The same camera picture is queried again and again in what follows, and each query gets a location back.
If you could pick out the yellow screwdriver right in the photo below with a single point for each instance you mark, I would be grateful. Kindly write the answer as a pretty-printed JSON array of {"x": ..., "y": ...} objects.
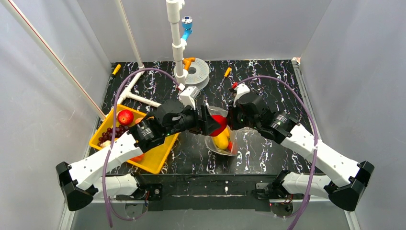
[{"x": 226, "y": 74}]

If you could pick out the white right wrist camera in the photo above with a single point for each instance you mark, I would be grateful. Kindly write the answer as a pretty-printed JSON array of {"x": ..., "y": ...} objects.
[{"x": 239, "y": 90}]

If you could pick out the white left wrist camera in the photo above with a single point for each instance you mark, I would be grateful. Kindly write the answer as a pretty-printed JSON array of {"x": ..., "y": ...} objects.
[{"x": 188, "y": 96}]

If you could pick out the yellow plastic tray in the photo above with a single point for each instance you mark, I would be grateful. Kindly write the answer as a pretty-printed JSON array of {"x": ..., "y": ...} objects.
[{"x": 152, "y": 161}]

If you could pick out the orange clamp handle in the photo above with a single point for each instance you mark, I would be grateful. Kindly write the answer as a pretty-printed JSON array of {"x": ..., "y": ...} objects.
[{"x": 187, "y": 62}]

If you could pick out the aluminium frame rail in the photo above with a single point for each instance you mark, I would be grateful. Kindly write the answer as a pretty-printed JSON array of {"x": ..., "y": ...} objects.
[{"x": 286, "y": 183}]

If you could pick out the grey filament spool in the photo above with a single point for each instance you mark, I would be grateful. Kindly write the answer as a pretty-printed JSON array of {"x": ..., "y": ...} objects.
[{"x": 198, "y": 74}]

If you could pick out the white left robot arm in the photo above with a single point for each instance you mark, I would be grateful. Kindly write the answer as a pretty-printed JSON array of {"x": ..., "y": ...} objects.
[{"x": 81, "y": 181}]

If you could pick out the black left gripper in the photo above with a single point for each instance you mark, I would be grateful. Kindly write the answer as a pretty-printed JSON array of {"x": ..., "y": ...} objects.
[{"x": 203, "y": 119}]

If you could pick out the orange toy pumpkin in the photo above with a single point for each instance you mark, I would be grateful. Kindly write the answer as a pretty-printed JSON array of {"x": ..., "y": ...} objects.
[{"x": 138, "y": 158}]

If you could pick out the white toy garlic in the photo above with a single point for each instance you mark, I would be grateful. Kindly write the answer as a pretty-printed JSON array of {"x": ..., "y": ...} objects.
[{"x": 105, "y": 144}]

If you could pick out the white pvc pipe stand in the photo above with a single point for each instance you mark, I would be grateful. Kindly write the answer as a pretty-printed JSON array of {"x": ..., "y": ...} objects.
[{"x": 178, "y": 45}]

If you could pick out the red toy bell pepper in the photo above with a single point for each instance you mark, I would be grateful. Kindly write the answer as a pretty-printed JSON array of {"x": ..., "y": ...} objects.
[{"x": 221, "y": 120}]

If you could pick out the purple toy grapes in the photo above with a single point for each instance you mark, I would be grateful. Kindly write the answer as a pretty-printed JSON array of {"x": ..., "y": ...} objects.
[{"x": 107, "y": 135}]

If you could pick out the yellow toy mango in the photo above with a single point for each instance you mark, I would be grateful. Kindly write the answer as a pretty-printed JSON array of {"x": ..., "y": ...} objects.
[{"x": 221, "y": 141}]

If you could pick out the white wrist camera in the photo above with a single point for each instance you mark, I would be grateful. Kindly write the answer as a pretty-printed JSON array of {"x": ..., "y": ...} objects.
[
  {"x": 239, "y": 90},
  {"x": 188, "y": 96}
]

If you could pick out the toy peach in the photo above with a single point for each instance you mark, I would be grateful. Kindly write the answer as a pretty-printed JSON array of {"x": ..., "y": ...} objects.
[{"x": 138, "y": 120}]

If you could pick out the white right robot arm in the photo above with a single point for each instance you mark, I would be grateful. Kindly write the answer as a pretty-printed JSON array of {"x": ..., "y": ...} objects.
[{"x": 344, "y": 180}]

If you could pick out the blue overhead camera mount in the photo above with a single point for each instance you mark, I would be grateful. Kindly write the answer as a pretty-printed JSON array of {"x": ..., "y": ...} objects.
[{"x": 186, "y": 23}]

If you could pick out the clear polka dot zip bag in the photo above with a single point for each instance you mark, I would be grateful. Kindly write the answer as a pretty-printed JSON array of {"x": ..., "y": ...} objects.
[{"x": 233, "y": 135}]

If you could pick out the red toy apple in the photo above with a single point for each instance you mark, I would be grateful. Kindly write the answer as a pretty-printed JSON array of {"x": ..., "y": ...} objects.
[{"x": 125, "y": 117}]

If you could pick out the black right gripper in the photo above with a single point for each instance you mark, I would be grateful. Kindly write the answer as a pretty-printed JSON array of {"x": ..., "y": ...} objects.
[{"x": 234, "y": 117}]

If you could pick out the orange toy carrot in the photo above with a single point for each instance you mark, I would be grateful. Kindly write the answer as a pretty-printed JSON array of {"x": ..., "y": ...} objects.
[{"x": 230, "y": 146}]

